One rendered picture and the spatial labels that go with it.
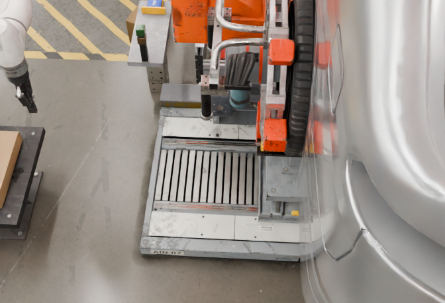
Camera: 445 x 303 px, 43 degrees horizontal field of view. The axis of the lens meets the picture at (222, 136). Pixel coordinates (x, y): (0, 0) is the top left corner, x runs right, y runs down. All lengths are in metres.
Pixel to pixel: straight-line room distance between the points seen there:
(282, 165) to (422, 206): 1.64
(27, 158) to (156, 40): 0.81
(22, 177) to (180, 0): 1.02
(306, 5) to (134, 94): 1.52
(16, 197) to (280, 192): 1.13
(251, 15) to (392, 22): 1.49
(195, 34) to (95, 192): 0.91
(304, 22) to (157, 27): 1.17
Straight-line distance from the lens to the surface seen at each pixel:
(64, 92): 3.21
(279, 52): 1.73
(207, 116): 2.03
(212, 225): 2.57
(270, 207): 2.53
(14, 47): 1.97
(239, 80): 1.84
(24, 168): 2.60
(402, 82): 1.00
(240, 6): 2.48
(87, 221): 2.74
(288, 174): 2.54
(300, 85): 1.77
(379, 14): 1.10
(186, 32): 2.57
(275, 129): 1.86
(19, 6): 2.07
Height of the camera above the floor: 2.38
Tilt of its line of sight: 55 degrees down
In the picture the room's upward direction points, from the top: straight up
